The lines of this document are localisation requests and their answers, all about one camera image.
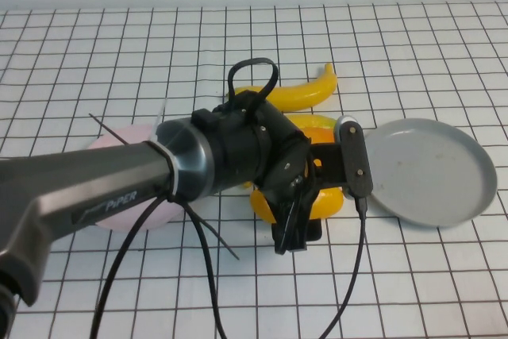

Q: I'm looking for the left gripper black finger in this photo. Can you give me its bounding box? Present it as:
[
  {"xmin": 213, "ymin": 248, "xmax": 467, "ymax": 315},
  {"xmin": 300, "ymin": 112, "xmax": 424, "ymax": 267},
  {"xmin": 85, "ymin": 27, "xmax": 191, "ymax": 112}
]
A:
[{"xmin": 272, "ymin": 211, "xmax": 323, "ymax": 256}]

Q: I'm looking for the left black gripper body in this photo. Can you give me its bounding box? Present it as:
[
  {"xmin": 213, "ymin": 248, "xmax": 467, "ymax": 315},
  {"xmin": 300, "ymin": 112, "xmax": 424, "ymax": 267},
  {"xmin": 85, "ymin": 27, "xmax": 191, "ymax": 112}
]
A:
[{"xmin": 260, "ymin": 138, "xmax": 318, "ymax": 233}]

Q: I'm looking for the yellow banana with green tip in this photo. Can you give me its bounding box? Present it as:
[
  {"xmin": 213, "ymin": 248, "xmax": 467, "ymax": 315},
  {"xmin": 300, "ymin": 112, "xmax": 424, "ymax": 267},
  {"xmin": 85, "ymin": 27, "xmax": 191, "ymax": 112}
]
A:
[{"xmin": 283, "ymin": 114, "xmax": 339, "ymax": 130}]

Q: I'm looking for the yellow banana with long stem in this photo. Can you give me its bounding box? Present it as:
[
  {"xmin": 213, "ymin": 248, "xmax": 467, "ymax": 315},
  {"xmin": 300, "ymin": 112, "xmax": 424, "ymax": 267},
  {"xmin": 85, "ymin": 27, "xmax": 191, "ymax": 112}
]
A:
[{"xmin": 225, "ymin": 63, "xmax": 339, "ymax": 113}]

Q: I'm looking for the grey round plate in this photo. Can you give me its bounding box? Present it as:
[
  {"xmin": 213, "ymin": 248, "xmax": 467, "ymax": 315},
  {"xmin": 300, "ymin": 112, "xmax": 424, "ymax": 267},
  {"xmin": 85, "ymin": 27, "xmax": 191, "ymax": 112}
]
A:
[{"xmin": 361, "ymin": 117, "xmax": 498, "ymax": 229}]

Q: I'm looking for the pink round plate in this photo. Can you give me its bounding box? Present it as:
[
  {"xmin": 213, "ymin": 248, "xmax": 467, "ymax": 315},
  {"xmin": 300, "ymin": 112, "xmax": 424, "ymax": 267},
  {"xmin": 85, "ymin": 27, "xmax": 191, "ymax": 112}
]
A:
[{"xmin": 85, "ymin": 124, "xmax": 187, "ymax": 233}]

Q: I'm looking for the black zip tie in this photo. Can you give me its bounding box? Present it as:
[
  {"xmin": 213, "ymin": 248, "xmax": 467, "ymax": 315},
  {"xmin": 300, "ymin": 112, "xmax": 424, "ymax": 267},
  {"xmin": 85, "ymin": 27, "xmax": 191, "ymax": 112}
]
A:
[
  {"xmin": 185, "ymin": 203, "xmax": 241, "ymax": 263},
  {"xmin": 88, "ymin": 113, "xmax": 129, "ymax": 144}
]

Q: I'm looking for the white zip tie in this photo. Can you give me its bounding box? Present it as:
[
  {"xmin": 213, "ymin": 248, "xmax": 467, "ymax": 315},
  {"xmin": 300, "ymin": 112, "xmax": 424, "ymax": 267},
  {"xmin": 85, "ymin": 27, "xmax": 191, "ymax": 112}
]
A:
[{"xmin": 152, "ymin": 96, "xmax": 179, "ymax": 202}]

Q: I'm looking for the white grid tablecloth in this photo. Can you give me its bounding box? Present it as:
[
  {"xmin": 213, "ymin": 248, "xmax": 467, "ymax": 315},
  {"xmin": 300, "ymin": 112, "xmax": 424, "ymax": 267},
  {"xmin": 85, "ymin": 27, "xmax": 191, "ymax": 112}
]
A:
[{"xmin": 0, "ymin": 1, "xmax": 508, "ymax": 339}]

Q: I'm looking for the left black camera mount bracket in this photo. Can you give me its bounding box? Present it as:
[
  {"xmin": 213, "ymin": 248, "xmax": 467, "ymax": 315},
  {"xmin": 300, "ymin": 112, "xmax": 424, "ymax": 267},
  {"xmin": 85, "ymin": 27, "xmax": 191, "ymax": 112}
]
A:
[{"xmin": 309, "ymin": 142, "xmax": 347, "ymax": 190}]

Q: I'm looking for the black looped wrist cable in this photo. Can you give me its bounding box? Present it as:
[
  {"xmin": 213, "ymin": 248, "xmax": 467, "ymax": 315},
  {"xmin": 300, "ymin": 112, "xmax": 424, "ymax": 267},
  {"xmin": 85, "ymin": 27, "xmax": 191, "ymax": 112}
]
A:
[{"xmin": 227, "ymin": 56, "xmax": 279, "ymax": 122}]

